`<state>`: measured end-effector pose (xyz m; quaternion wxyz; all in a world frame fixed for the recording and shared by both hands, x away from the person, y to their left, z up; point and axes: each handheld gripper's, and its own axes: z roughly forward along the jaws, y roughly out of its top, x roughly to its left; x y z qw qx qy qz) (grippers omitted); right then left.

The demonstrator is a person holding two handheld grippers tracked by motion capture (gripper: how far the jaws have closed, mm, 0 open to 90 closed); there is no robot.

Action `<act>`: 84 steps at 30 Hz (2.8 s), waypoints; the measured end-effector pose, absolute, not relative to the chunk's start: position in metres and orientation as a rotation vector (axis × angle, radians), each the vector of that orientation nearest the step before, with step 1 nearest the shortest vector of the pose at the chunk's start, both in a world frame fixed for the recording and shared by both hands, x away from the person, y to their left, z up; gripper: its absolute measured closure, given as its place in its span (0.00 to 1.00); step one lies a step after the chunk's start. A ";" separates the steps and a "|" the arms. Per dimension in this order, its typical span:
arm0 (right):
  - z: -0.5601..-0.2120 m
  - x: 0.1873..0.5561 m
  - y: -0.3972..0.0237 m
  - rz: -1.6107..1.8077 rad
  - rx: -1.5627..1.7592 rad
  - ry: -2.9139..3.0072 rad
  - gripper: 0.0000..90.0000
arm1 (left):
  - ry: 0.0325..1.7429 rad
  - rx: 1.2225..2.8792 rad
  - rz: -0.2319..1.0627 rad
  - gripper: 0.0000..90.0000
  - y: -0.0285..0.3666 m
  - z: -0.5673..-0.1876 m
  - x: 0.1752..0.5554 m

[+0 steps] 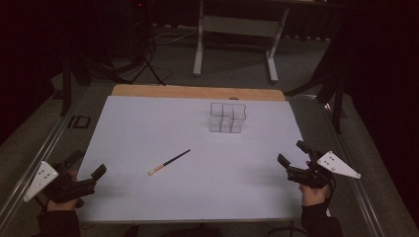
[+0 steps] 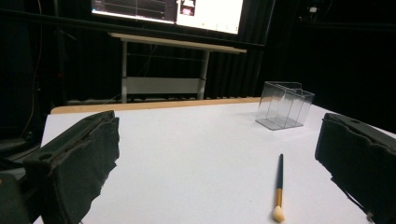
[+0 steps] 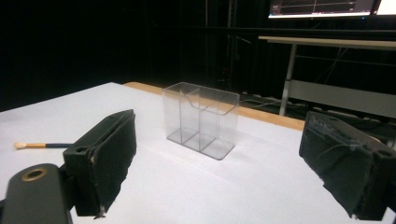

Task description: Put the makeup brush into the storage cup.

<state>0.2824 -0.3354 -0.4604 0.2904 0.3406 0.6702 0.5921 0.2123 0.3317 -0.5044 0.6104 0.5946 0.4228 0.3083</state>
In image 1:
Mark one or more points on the person's left hand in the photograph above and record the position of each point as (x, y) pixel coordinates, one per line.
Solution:
(61, 206)

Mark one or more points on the white table mat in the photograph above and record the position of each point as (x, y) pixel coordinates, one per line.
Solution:
(184, 194)

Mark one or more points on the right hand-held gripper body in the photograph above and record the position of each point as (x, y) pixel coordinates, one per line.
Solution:
(311, 177)

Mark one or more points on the clear acrylic organizer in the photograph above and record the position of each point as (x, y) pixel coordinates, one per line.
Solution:
(227, 118)

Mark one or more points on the metal floor rail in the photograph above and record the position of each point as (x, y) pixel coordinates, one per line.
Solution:
(36, 164)
(359, 194)

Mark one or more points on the black tripod stand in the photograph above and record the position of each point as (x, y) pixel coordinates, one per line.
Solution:
(336, 82)

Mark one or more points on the person's right hand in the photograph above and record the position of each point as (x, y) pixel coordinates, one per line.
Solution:
(314, 196)

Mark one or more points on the white metal desk frame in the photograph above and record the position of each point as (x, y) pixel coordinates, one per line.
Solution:
(238, 26)

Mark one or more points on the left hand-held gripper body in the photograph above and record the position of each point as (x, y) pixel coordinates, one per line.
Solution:
(67, 189)

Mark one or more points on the black rectangular floor frame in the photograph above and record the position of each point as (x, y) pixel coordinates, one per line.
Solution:
(79, 122)

